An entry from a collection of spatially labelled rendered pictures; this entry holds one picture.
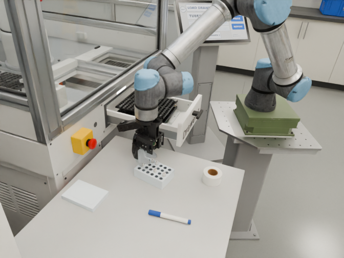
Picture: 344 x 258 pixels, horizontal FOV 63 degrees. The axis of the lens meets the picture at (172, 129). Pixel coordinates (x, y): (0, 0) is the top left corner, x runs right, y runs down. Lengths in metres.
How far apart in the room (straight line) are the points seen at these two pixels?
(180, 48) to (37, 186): 0.72
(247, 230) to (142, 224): 1.11
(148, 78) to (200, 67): 1.36
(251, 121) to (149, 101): 0.62
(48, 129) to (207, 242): 0.59
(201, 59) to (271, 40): 1.12
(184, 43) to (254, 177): 0.88
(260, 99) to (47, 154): 0.93
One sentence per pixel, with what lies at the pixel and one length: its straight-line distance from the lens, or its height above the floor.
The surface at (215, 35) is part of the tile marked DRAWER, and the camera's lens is 2.05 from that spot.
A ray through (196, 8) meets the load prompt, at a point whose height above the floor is 1.15.
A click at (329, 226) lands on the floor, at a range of 2.23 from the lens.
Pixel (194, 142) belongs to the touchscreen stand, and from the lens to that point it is 2.49.
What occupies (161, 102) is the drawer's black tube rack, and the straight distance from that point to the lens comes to 1.27.
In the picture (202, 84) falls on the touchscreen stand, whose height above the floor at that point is 0.61.
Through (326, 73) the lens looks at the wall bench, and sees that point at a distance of 4.29.
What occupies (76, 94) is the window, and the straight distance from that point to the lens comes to 1.05.
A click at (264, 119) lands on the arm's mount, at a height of 0.85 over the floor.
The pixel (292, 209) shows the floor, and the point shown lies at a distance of 2.21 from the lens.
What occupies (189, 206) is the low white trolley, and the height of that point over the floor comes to 0.76.
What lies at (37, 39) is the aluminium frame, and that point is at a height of 1.26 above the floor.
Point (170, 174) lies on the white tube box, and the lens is 1.03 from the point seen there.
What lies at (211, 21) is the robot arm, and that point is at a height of 1.28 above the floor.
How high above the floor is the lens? 1.48
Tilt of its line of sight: 33 degrees down
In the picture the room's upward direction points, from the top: 4 degrees clockwise
